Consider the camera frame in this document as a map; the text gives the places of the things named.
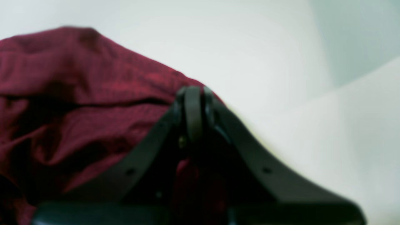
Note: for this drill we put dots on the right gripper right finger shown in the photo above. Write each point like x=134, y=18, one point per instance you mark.
x=261, y=190

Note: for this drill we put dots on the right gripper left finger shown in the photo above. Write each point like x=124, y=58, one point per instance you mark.
x=137, y=190

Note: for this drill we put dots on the dark red t-shirt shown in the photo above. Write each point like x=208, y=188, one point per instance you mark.
x=73, y=104

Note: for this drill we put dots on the white bin at corner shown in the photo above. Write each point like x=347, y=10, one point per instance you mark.
x=358, y=35

